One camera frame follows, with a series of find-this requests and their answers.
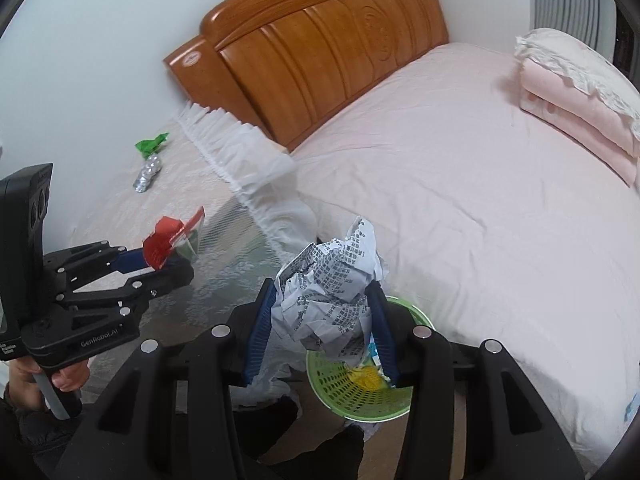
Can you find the wooden headboard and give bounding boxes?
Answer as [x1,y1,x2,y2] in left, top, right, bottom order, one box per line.
[163,0,449,153]

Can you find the white lace table cover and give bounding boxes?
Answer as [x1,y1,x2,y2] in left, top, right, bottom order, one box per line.
[70,100,326,408]

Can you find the silver crumpled foil wrapper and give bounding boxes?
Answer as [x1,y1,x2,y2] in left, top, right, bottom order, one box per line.
[132,155,162,193]

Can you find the person's left forearm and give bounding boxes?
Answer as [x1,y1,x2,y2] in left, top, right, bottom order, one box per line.
[0,385,101,480]

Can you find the printed paper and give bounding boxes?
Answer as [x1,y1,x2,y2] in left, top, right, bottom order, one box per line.
[272,216,391,366]

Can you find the yellow snack packet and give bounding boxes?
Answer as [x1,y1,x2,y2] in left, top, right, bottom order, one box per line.
[350,365,388,391]

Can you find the red and silver wrapper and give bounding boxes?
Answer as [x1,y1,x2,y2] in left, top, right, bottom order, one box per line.
[142,206,207,268]

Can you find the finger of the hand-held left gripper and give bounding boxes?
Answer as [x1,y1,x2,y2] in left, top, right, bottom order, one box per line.
[42,241,151,291]
[55,261,195,318]

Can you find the green plastic basket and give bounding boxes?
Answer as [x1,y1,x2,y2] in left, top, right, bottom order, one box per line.
[305,295,435,423]

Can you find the green foil wrapper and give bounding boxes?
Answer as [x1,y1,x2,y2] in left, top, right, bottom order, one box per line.
[135,131,170,157]

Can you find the folded pink blanket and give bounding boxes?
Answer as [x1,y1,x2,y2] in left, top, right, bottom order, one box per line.
[519,57,640,188]

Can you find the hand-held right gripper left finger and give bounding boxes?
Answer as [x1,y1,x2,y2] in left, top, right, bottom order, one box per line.
[54,277,277,480]

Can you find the white ruffled pillow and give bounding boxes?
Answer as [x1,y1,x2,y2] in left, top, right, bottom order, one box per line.
[515,27,640,141]

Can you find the pink bed sheet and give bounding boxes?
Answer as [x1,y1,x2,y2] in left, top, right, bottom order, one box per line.
[290,42,640,461]

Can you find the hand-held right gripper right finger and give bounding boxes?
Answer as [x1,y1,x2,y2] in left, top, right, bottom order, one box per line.
[367,280,586,480]

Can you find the person's left hand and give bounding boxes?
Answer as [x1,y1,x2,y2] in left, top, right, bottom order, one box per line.
[6,357,92,411]

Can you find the grey ribbed radiator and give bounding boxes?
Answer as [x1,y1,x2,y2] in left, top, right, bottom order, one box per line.
[530,0,601,51]

